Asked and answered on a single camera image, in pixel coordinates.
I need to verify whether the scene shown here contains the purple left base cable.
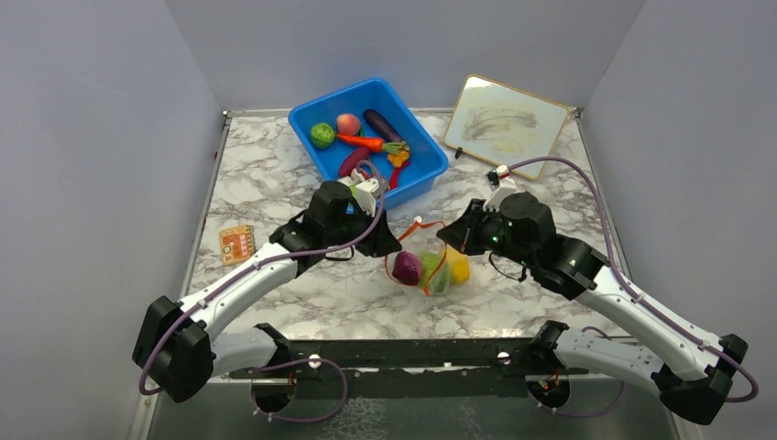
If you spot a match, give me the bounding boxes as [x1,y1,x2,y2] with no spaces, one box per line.
[249,357,350,425]

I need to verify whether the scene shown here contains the purple sweet potato toy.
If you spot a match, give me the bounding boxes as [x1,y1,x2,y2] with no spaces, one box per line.
[337,148,371,178]

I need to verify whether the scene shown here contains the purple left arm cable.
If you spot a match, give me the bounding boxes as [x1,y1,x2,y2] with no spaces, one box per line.
[137,159,388,397]

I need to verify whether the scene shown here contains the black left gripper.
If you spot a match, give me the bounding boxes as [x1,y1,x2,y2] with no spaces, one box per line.
[325,202,402,258]

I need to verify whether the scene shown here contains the small orange pepper toy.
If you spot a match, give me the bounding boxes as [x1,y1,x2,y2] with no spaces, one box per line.
[387,150,410,169]

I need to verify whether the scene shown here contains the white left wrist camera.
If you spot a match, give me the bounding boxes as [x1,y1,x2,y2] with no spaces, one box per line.
[347,171,386,216]

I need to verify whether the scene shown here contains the orange card tile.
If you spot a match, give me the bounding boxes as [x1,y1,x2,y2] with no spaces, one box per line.
[218,224,257,266]

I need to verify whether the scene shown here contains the orange carrot toy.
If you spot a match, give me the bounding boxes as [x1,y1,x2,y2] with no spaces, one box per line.
[336,134,409,155]

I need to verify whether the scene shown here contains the purple onion toy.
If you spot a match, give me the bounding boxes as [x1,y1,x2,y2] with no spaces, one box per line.
[390,250,423,286]

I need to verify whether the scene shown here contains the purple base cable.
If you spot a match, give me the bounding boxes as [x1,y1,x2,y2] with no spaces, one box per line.
[526,364,630,420]
[249,357,350,425]

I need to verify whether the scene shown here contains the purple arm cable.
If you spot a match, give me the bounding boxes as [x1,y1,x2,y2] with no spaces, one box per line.
[491,157,760,403]
[137,159,388,397]

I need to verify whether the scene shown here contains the green cabbage toy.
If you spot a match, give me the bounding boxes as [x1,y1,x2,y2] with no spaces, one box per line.
[419,251,451,296]

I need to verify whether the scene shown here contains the yellow bell pepper toy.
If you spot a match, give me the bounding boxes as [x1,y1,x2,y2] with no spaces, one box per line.
[445,247,470,285]

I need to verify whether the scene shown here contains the clear zip bag orange zipper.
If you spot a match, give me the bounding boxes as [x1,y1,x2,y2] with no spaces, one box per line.
[383,215,471,297]

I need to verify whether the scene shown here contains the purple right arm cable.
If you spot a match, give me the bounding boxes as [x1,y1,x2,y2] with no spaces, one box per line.
[491,157,760,403]

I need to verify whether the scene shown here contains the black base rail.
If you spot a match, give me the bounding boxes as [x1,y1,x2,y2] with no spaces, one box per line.
[228,337,582,400]

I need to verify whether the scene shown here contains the green artichoke toy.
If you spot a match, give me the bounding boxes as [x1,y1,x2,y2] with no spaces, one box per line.
[309,123,337,149]

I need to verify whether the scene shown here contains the blue plastic bin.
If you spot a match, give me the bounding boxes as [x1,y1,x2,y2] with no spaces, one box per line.
[288,78,448,209]

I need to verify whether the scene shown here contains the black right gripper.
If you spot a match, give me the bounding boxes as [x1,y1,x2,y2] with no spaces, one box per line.
[438,198,536,270]

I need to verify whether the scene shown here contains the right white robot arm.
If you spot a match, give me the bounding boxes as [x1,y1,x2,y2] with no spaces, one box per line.
[436,192,748,425]

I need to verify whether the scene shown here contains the peach toy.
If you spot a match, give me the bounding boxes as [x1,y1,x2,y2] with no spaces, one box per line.
[335,113,362,136]

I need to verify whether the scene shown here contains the purple eggplant toy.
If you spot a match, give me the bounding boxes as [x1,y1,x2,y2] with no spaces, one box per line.
[363,109,404,143]

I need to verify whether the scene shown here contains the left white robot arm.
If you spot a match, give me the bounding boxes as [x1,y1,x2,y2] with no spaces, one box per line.
[132,177,401,402]

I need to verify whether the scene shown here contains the red chili toy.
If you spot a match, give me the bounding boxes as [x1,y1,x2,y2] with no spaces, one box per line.
[389,159,410,191]

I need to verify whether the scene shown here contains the gold framed whiteboard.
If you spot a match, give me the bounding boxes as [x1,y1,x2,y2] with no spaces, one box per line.
[443,74,571,165]

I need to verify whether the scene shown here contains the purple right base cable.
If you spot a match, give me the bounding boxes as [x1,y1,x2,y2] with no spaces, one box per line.
[526,364,630,420]

